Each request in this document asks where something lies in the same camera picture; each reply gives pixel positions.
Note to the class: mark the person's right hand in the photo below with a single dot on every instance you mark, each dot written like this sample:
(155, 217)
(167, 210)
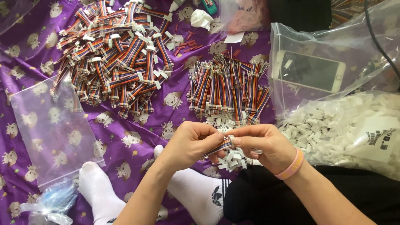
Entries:
(268, 147)

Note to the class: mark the person's left hand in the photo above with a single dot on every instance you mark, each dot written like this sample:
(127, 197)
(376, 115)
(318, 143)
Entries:
(184, 147)

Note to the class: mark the white plastic connector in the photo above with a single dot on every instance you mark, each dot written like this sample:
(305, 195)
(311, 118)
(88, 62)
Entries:
(231, 140)

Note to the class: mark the pink rubber wristband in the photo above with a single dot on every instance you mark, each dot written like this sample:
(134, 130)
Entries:
(292, 167)

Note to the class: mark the heap of loose white connectors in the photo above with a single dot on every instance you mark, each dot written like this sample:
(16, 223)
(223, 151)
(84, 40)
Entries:
(232, 158)

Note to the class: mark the purple dog print bedsheet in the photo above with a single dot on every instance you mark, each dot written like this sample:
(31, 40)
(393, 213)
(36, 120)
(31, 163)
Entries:
(137, 137)

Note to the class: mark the white sock with black logo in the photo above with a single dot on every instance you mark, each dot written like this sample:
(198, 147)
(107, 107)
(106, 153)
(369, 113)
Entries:
(197, 193)
(100, 193)

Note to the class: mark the black trousers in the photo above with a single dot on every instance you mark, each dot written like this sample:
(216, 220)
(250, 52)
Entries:
(281, 203)

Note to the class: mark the bag full of white connectors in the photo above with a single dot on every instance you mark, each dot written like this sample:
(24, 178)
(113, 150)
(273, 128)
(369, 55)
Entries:
(337, 131)

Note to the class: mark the white smartphone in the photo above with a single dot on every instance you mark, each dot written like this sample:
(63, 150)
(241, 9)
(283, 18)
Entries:
(309, 72)

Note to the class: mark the scattered small red pieces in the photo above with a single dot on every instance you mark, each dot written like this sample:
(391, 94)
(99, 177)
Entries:
(189, 43)

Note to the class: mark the white printed label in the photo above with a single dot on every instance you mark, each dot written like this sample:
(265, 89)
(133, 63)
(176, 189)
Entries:
(376, 140)

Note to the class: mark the white paper slip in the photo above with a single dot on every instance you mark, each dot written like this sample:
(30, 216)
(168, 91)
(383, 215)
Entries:
(234, 37)

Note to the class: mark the large clear plastic bag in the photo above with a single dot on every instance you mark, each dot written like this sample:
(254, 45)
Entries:
(328, 40)

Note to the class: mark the crumpled white tissue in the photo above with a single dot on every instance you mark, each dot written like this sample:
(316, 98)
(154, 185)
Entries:
(201, 19)

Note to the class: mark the empty clear zip bag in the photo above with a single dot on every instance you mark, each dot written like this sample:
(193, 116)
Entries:
(53, 131)

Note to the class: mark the clear bag of orange parts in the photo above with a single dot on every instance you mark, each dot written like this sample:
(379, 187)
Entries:
(247, 15)

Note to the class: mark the black box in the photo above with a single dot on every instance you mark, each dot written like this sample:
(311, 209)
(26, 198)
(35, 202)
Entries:
(300, 14)

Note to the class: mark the white squeeze bottle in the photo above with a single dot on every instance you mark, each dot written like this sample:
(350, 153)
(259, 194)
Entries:
(176, 4)

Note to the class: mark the crumpled clear plastic bag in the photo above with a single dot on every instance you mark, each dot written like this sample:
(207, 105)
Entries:
(51, 200)

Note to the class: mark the patterned fabric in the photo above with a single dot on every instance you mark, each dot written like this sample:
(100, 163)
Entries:
(347, 11)

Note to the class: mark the flat clear plastic bag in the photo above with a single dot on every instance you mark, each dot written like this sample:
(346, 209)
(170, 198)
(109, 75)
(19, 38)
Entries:
(15, 12)

